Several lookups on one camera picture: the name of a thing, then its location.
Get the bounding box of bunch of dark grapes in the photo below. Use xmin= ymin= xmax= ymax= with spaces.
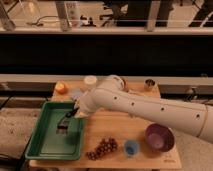
xmin=86 ymin=138 xmax=118 ymax=160

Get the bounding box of dark scrub brush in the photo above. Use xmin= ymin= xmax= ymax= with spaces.
xmin=56 ymin=118 xmax=70 ymax=134

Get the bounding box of orange fruit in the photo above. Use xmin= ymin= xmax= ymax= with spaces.
xmin=55 ymin=83 xmax=68 ymax=94

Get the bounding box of light blue cloth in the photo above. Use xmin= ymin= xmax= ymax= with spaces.
xmin=70 ymin=88 xmax=83 ymax=100

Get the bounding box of metal cup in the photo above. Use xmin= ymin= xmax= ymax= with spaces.
xmin=144 ymin=79 xmax=155 ymax=91

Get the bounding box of wooden board table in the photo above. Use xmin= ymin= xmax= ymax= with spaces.
xmin=27 ymin=81 xmax=181 ymax=171

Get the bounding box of white cup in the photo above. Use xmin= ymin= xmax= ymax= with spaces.
xmin=84 ymin=75 xmax=98 ymax=89

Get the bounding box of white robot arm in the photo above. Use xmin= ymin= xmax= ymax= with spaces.
xmin=72 ymin=75 xmax=213 ymax=144

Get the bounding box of purple bowl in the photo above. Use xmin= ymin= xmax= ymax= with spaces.
xmin=145 ymin=123 xmax=175 ymax=152

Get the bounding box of blue plastic cup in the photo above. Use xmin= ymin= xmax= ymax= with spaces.
xmin=124 ymin=140 xmax=139 ymax=157

